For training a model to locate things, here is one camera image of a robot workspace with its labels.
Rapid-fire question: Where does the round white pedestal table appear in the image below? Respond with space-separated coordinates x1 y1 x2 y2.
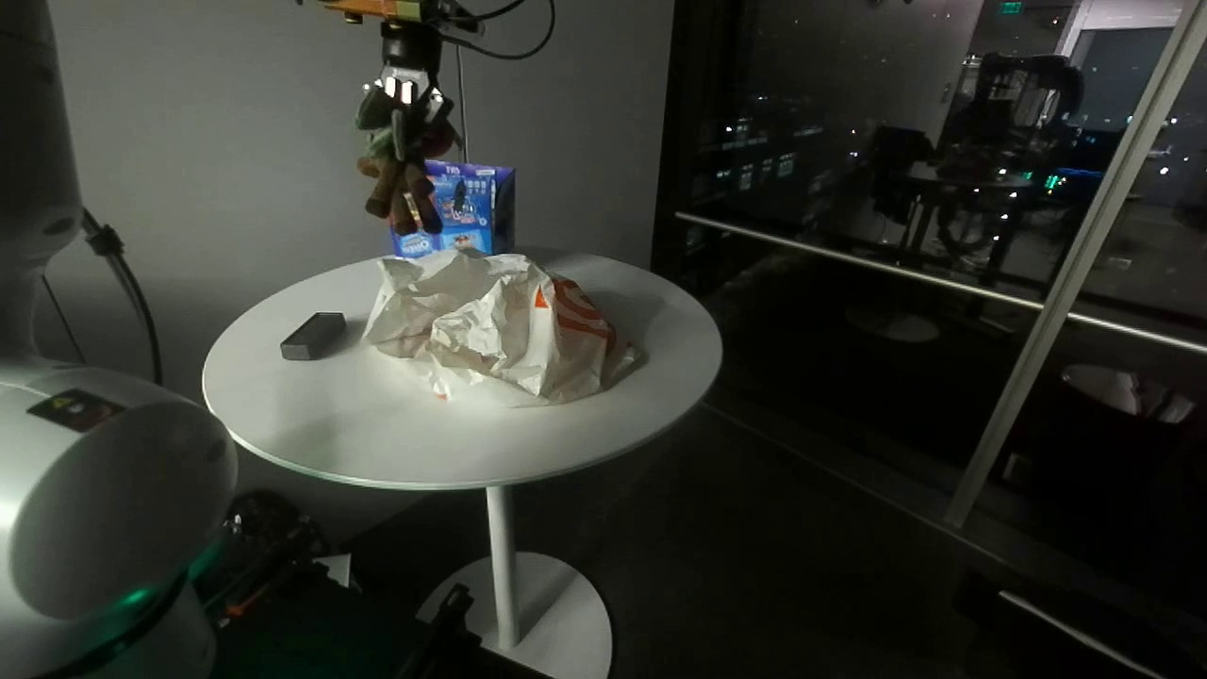
199 249 728 679

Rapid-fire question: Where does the white and orange plastic bag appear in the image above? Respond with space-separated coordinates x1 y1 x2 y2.
359 246 646 407

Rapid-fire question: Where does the white window rail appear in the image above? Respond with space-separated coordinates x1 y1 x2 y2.
675 206 1207 358

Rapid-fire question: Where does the brown and green plush toy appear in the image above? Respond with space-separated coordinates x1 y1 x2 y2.
355 83 458 241

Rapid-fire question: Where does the grey felt block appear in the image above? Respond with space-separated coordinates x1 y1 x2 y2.
276 311 355 366

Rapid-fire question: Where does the black robot stand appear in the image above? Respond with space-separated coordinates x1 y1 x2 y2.
186 488 558 679

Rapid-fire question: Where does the white slanted window mullion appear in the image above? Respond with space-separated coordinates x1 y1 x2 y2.
941 0 1207 532

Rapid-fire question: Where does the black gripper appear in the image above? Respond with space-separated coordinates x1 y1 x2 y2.
359 11 456 130

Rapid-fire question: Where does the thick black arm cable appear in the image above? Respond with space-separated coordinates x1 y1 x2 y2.
35 205 168 389

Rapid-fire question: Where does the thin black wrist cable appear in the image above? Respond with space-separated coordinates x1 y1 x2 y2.
426 0 562 63

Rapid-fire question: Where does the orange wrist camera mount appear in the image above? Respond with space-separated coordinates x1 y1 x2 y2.
298 0 426 23

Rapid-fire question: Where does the blue snack pack box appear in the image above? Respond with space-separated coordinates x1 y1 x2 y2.
383 156 519 262

